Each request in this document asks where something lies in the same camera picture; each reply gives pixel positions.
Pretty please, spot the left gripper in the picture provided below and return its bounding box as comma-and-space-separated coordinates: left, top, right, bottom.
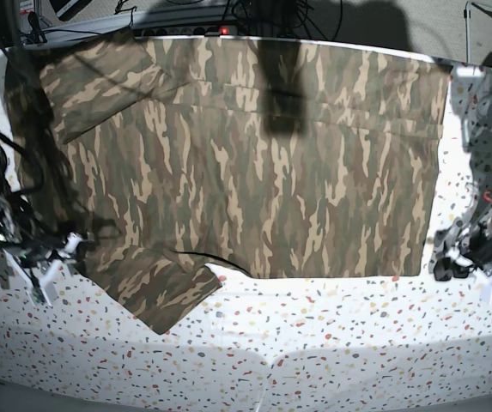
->
433, 223, 492, 290

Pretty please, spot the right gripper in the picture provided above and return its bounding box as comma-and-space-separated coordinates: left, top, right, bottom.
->
11, 225, 117, 302

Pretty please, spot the camouflage T-shirt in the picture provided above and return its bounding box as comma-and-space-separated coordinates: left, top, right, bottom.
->
3, 29, 451, 334

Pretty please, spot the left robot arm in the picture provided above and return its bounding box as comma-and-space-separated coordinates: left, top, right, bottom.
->
432, 53, 492, 303

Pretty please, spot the metal stand pole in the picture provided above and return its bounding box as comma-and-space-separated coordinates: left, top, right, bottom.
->
464, 1, 492, 67

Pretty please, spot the black power strip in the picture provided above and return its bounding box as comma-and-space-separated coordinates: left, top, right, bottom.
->
133, 24, 238, 37

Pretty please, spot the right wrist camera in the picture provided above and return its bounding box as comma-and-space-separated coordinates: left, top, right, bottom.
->
29, 280, 58, 307

